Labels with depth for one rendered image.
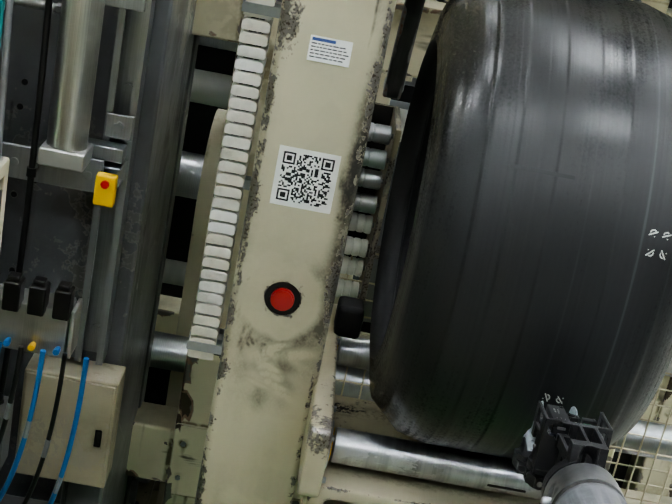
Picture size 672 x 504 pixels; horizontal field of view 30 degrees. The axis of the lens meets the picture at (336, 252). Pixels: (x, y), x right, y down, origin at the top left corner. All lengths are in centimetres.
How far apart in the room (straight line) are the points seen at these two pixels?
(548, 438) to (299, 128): 48
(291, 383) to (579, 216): 48
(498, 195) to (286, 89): 31
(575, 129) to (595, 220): 10
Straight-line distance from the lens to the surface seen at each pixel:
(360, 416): 188
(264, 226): 154
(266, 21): 149
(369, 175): 194
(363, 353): 183
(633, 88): 141
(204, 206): 234
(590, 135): 137
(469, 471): 160
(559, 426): 131
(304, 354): 161
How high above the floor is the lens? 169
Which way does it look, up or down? 21 degrees down
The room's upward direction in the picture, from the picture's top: 12 degrees clockwise
